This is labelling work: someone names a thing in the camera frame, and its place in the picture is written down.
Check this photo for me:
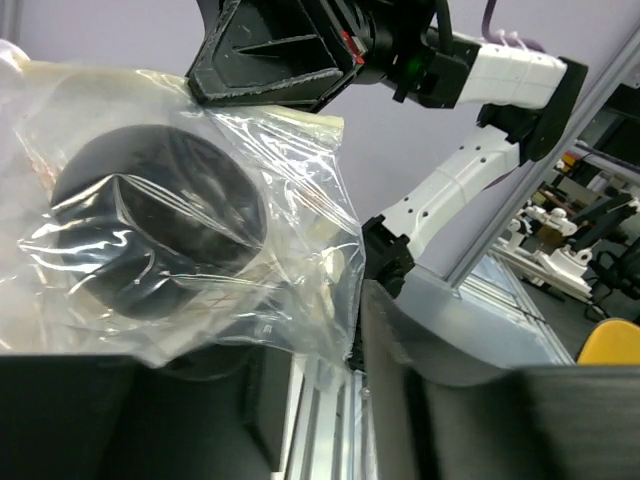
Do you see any clear zip top bag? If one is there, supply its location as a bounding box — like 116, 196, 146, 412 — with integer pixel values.
1, 41, 365, 368

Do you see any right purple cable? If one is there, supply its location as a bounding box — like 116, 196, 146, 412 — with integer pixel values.
479, 0, 546, 54

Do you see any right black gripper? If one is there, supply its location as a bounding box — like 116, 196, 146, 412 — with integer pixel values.
186, 0, 480, 113

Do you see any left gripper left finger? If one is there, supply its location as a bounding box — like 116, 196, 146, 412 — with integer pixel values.
1, 346, 292, 479

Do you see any right aluminium frame post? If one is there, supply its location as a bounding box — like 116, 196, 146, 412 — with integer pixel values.
444, 31, 639, 288

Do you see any black fake food piece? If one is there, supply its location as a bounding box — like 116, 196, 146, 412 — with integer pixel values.
50, 125, 267, 320

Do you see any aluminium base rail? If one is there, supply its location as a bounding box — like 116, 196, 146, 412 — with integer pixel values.
271, 355, 378, 480

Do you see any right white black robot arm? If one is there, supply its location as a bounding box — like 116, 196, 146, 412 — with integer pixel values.
187, 1, 588, 296

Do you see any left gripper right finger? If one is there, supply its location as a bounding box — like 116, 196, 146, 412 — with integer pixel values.
360, 281, 639, 479

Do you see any yellow chair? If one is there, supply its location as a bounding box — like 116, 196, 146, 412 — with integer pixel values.
576, 318, 640, 365

